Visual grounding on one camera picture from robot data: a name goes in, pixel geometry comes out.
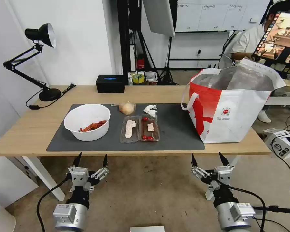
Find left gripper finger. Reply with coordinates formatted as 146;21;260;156
88;154;109;186
67;152;83;173

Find yellow tape roll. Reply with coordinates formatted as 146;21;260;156
132;73;146;85

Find red fire extinguisher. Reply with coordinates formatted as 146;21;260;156
136;54;146;71

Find white table leg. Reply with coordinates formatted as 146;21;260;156
21;156;66;201

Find black light stand tripod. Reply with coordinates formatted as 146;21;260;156
156;35;180;85

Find red crayfish shells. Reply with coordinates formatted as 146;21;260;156
78;119;107;133

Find whiteboard with printed sheets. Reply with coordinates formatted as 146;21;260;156
174;0;274;33

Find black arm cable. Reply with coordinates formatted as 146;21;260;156
36;179;74;232
228;186;267;232

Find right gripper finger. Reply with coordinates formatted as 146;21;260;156
190;153;211;184
219;152;235;173

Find black horizontal stand bar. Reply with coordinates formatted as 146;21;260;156
252;205;290;215

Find white round takeout bowl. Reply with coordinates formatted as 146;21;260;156
63;103;111;142

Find robot front shell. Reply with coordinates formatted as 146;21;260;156
130;225;165;232

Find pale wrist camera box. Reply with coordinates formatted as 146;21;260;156
214;166;233;186
71;167;89;187

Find person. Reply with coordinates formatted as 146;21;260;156
218;0;290;124

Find white and red takeout bag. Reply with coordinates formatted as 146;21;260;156
180;59;287;144

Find black tissue box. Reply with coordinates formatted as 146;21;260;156
95;74;125;93

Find white drawer cabinet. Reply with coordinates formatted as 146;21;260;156
0;127;40;209

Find white waste bin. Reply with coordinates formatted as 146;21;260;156
0;195;17;232

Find black floor cable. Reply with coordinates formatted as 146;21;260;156
269;113;290;206

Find white softbox light panel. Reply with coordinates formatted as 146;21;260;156
142;0;176;37

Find black desk lamp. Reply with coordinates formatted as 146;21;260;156
3;23;62;102

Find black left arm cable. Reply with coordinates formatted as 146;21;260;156
36;179;74;232

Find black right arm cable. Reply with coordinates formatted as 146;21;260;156
228;186;267;232

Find tilted computer monitor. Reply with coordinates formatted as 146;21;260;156
251;11;290;66

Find black lamp power cord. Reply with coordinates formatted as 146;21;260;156
25;83;77;111

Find clear plastic clamshell container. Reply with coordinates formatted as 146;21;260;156
119;115;161;144

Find black metal shelf frame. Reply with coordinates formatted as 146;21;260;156
116;0;146;85

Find clear bag with bun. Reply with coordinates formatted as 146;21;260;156
111;100;136;115

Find white printed cardboard box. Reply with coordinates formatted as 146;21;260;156
264;130;290;160

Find dark grey table mat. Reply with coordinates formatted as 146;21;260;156
46;103;206;152

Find crumpled white tissue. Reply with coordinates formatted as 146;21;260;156
143;104;158;118

